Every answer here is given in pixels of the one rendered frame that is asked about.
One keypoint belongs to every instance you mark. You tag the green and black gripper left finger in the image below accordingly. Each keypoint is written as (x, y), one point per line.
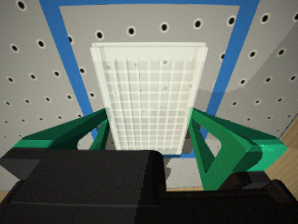
(67, 135)

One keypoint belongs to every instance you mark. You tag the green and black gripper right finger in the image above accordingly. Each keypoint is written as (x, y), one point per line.
(243, 149)

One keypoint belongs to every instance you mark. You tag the blue tape outline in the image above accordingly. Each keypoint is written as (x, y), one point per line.
(240, 30)

